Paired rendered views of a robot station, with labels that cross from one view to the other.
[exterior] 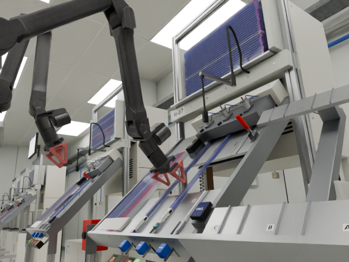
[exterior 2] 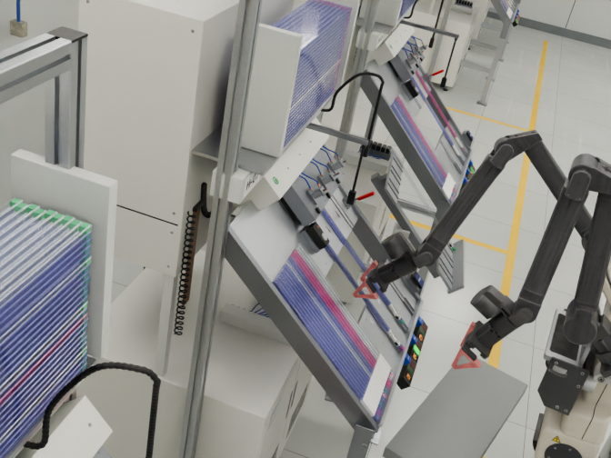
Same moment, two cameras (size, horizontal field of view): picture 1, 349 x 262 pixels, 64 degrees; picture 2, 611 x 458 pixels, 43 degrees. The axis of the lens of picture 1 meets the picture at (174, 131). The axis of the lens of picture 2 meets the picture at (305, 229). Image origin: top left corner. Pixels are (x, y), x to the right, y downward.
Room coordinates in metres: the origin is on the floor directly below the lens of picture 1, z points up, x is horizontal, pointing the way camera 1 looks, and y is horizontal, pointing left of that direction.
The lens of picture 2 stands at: (2.55, 1.35, 2.26)
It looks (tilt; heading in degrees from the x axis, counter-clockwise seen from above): 31 degrees down; 228
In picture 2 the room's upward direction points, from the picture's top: 12 degrees clockwise
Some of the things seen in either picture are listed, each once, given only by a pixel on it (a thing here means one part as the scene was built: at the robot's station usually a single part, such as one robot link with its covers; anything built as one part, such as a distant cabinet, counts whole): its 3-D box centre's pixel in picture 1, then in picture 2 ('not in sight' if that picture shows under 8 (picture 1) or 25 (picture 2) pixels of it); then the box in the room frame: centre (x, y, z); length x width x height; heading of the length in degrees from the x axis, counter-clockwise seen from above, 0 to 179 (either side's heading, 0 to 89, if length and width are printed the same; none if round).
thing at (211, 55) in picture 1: (226, 56); (298, 67); (1.24, -0.27, 1.52); 0.51 x 0.13 x 0.27; 36
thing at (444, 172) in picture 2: not in sight; (367, 161); (0.07, -1.06, 0.65); 1.01 x 0.73 x 1.29; 126
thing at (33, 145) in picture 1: (36, 147); not in sight; (5.05, 2.57, 2.10); 0.58 x 0.14 x 0.41; 36
